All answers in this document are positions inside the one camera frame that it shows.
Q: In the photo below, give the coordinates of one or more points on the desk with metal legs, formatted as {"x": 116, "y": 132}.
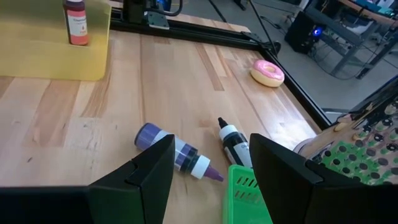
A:
{"x": 335, "y": 29}

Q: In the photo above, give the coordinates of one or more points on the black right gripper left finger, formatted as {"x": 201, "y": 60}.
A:
{"x": 146, "y": 186}

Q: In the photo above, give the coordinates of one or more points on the red food colouring bottle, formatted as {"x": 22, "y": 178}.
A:
{"x": 77, "y": 28}

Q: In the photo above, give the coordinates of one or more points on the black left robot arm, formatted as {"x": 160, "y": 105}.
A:
{"x": 133, "y": 11}

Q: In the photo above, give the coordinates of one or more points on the black aluminium table frame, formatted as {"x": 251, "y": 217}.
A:
{"x": 202, "y": 34}

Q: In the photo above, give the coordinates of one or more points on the purple capped marker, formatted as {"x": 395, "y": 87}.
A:
{"x": 186, "y": 155}

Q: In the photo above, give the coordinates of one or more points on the yellow plastic bin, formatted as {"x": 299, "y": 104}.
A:
{"x": 46, "y": 59}

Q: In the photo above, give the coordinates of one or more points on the black computer tower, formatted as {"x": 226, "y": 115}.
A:
{"x": 300, "y": 34}

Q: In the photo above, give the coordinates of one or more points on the green plastic basket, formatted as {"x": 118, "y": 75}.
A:
{"x": 239, "y": 202}

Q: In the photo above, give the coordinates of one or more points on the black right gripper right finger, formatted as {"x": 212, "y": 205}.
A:
{"x": 289, "y": 186}

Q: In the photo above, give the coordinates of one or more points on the black food colouring bottle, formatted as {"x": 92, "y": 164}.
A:
{"x": 233, "y": 143}

